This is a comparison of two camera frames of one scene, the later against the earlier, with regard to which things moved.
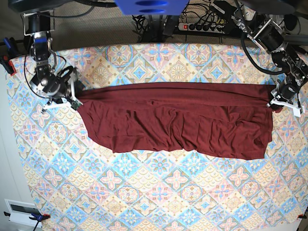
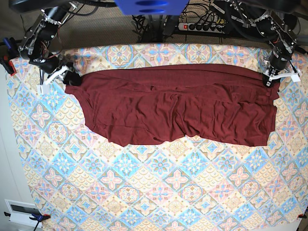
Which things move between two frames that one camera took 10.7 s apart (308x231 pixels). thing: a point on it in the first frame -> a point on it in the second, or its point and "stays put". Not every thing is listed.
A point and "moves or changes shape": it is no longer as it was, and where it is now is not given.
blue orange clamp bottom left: (38, 218) stays put
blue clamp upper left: (10, 44) stays put
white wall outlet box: (20, 211) stays put
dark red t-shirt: (233, 118) moves or changes shape
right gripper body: (289, 86) -> (279, 57)
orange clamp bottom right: (301, 216) stays put
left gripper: (57, 88) -> (51, 64)
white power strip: (201, 28) stays put
